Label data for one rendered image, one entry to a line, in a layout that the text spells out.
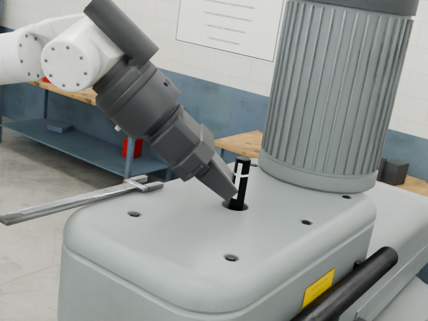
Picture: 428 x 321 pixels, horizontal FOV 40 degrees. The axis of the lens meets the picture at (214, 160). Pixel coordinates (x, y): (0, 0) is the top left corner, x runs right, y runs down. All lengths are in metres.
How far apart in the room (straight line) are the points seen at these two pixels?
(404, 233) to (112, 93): 0.76
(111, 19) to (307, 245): 0.36
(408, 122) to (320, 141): 4.21
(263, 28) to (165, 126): 4.92
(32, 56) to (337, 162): 0.46
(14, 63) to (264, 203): 0.38
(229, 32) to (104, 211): 5.16
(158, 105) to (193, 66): 5.38
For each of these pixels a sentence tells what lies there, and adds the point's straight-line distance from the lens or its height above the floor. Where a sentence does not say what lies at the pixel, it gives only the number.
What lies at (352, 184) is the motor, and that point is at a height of 1.91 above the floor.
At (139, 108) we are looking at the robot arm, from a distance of 0.71.
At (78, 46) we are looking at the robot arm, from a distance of 0.69.
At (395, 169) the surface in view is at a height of 1.01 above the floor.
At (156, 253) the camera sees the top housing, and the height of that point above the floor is 1.89.
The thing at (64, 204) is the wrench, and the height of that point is 1.90.
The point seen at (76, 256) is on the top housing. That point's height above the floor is 1.85.
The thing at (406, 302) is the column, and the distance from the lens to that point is 1.40.
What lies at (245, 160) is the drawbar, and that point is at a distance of 0.77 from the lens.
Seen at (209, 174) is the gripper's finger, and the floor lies 1.94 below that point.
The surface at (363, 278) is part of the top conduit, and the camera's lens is 0.88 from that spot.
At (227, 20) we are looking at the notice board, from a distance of 5.85.
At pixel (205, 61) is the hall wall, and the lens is 6.00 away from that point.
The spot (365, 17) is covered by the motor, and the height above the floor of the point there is 2.16.
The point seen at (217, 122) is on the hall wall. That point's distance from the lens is 5.95.
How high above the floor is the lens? 2.18
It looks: 17 degrees down
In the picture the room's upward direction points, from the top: 9 degrees clockwise
